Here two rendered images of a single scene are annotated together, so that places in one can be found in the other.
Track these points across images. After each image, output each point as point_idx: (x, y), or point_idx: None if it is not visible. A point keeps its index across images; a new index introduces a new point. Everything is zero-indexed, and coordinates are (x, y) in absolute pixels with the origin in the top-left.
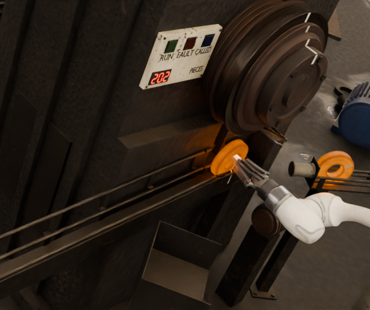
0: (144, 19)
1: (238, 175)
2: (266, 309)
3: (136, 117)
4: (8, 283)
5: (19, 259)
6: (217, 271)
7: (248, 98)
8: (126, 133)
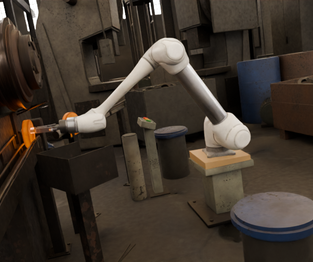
0: None
1: (43, 131)
2: (102, 218)
3: None
4: None
5: None
6: (64, 230)
7: (17, 69)
8: None
